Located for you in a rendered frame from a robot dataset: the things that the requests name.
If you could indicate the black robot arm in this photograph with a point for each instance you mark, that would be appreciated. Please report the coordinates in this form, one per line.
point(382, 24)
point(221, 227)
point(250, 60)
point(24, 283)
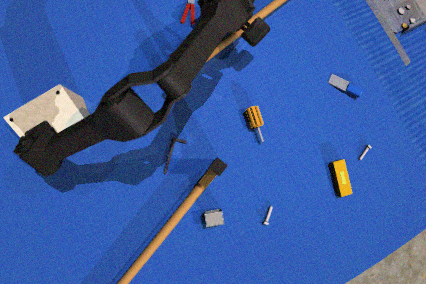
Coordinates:
point(122, 115)

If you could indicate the long wooden pole with black end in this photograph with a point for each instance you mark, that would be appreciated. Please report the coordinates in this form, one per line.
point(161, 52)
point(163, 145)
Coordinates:
point(216, 168)

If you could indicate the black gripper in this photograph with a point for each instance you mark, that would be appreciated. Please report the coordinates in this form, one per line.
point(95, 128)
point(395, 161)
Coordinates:
point(255, 31)

